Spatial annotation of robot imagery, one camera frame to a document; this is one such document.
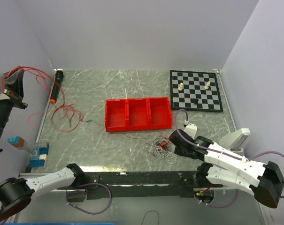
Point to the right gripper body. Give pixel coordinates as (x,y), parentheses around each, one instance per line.
(180,151)

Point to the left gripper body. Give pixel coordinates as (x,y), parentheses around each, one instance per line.
(6,94)

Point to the red three-compartment bin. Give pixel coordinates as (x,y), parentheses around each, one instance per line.
(137,114)

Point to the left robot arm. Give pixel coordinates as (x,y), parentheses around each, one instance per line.
(16,194)

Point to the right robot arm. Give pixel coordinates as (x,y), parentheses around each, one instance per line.
(264,181)

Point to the black marker orange cap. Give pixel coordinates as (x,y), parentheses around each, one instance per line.
(59,76)

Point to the blue brown toy block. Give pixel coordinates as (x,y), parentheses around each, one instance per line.
(20,144)

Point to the chessboard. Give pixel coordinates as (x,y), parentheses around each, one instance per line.
(194,82)

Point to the white chess pawn left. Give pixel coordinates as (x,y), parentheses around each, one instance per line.
(180,87)

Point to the white chess pawn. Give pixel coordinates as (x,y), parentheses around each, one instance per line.
(207,86)
(180,87)

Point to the white chess pawn right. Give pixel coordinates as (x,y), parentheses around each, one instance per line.
(207,86)

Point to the blue white block stack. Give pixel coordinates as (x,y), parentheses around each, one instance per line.
(39,159)

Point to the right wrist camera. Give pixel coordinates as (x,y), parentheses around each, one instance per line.
(191,130)

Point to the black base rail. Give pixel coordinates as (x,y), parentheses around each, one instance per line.
(140,184)

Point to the aluminium frame rail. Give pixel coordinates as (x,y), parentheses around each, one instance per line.
(47,182)

